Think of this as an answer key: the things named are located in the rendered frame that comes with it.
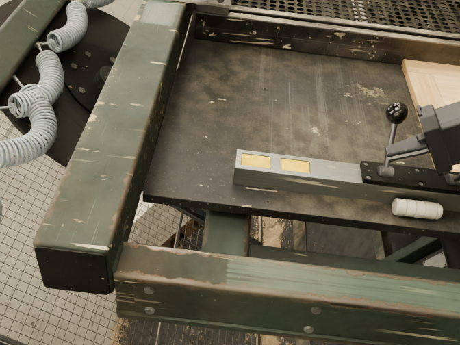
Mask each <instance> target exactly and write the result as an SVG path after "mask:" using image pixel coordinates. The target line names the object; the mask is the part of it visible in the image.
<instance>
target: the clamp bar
mask: <svg viewBox="0 0 460 345"><path fill-rule="evenodd" d="M168 1H179V2H185V3H195V4H196V18H195V28H194V38H198V39H204V40H213V41H219V42H230V43H236V44H246V45H252V46H258V47H268V48H273V49H284V50H290V51H300V52H306V53H316V54H322V55H332V56H338V57H344V58H355V59H360V60H370V61H376V62H387V63H392V64H402V62H403V60H404V59H406V60H416V61H422V62H432V63H438V64H448V65H454V66H460V34H452V33H446V32H440V31H430V30H424V29H414V28H408V27H398V26H392V25H382V24H376V23H366V22H360V21H350V20H344V19H338V18H328V17H322V16H312V15H306V14H296V13H290V12H280V11H274V10H264V9H258V8H248V7H242V6H236V5H231V0H213V1H204V0H168Z"/></svg>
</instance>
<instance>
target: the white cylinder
mask: <svg viewBox="0 0 460 345"><path fill-rule="evenodd" d="M392 213H393V214H394V215H398V216H408V217H414V218H425V219H431V220H433V219H436V220H437V219H439V218H441V217H442V214H443V207H442V206H441V205H440V204H439V203H433V202H427V201H417V200H411V199H400V198H395V199H394V201H393V203H392Z"/></svg>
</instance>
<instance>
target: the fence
mask: <svg viewBox="0 0 460 345"><path fill-rule="evenodd" d="M242 154H247V155H258V156H264V157H269V158H270V168H261V167H255V166H245V165H241V159H242ZM281 159H291V160H297V161H303V162H309V171H310V173H305V172H294V171H288V170H281ZM233 184H236V185H243V186H253V187H259V188H270V189H275V190H287V191H293V192H303V193H309V194H319V195H326V196H336V197H342V198H348V199H359V200H365V201H376V202H382V203H393V201H394V199H395V198H400V199H411V200H417V201H427V202H433V203H439V204H440V205H441V206H442V207H443V210H448V211H454V212H460V195H456V194H446V193H440V192H429V191H423V190H412V189H406V188H396V187H390V186H380V185H373V184H367V183H363V181H362V177H361V169H360V164H351V163H345V162H334V161H328V160H322V159H312V158H306V157H295V156H289V155H279V154H273V153H262V152H256V151H245V150H239V149H237V151H236V157H235V166H234V174H233Z"/></svg>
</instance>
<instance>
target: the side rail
mask: <svg viewBox="0 0 460 345"><path fill-rule="evenodd" d="M123 243H124V244H123V249H122V253H121V255H120V259H119V262H118V267H117V270H116V272H113V282H114V284H115V291H116V304H117V307H116V315H117V317H119V318H128V319H134V320H145V321H151V322H162V323H168V324H179V325H186V326H191V327H203V328H208V329H220V330H226V331H237V332H243V333H254V334H260V335H271V336H277V337H288V338H294V339H301V340H312V341H318V342H329V343H335V344H346V345H460V283H458V282H452V281H441V280H435V279H424V278H418V277H407V276H401V275H395V274H384V273H378V272H367V271H361V270H351V269H344V268H334V267H328V266H317V265H311V264H300V263H294V262H288V261H277V260H271V259H260V258H254V257H243V256H237V255H226V254H220V253H209V252H203V251H192V250H186V249H180V248H169V247H163V246H153V245H146V244H136V243H129V242H123Z"/></svg>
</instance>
